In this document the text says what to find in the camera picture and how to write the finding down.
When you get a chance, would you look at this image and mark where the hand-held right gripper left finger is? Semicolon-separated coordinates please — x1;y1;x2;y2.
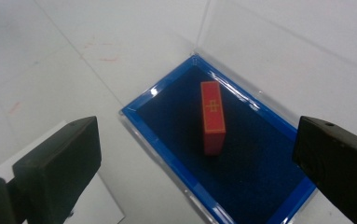
12;116;103;224

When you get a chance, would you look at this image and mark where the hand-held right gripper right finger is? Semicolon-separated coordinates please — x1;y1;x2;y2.
292;115;357;224

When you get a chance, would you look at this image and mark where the blue ink pad box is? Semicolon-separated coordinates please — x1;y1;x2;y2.
118;0;357;224

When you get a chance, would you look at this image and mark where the red stamp block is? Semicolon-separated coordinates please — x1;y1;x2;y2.
199;80;227;157

